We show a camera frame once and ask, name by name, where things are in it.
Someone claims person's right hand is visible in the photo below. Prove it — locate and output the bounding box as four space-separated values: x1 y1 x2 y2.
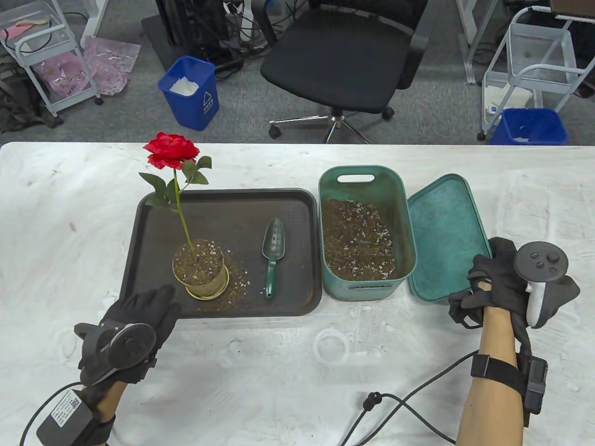
449 237 534 354

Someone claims person's left hand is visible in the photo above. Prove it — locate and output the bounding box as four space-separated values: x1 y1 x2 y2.
78 284 183 410

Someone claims teal plastic bin lid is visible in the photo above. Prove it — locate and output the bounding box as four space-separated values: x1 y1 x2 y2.
407 174 493 304

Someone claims green garden trowel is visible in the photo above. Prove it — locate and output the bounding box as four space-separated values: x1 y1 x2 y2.
262 217 285 299

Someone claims red artificial rose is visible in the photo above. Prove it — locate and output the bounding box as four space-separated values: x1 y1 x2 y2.
139 132 212 268

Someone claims dark grey handheld controller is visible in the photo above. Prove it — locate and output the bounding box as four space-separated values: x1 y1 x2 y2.
74 322 158 386

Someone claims gold ribbed flower pot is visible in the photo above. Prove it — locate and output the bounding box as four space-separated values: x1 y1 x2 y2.
172 260 230 300

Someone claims dark brown plastic tray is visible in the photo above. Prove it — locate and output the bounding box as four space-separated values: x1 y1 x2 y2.
120 188 324 319

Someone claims plain blue waste bin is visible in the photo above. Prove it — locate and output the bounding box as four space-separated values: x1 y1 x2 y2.
490 108 569 145

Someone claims teal plastic storage bin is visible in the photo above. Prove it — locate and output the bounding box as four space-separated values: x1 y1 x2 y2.
318 166 418 302

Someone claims blue bin with white symbol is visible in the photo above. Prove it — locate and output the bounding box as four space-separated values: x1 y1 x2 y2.
158 56 220 131

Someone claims white crumpled paper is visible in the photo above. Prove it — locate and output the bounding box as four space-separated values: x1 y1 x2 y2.
168 77 200 96

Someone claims white rolling cart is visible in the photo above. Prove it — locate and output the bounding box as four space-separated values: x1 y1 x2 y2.
478 7 595 140
0 0 104 118

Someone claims white desk leg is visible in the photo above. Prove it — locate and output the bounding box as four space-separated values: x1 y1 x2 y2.
456 0 498 84

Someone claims dark backpack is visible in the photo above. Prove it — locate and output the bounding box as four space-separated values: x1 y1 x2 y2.
0 53 63 133

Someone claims pink plastic bag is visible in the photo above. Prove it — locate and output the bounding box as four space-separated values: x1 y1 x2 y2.
35 51 89 98
83 36 141 96

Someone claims black office chair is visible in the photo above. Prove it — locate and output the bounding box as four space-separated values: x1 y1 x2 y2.
251 0 440 144

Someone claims black computer tower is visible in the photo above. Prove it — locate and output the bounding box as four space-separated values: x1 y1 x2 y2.
156 0 233 61

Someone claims white power strip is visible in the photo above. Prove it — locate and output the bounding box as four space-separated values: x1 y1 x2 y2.
223 0 254 45

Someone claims white handled grey controller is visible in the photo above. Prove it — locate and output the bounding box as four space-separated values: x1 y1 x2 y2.
514 243 582 329

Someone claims black mount bracket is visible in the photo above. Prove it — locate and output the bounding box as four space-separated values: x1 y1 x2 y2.
449 294 484 329

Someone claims black wrist strap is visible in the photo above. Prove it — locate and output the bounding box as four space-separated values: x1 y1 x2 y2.
470 354 530 393
89 415 116 446

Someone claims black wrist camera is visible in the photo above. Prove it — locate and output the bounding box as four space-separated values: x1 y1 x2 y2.
518 353 548 428

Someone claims black cable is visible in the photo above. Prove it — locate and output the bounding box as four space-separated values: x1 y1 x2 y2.
20 381 83 446
342 351 479 446

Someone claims grey wrist camera with label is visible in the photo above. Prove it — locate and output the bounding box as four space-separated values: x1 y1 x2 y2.
36 389 94 445

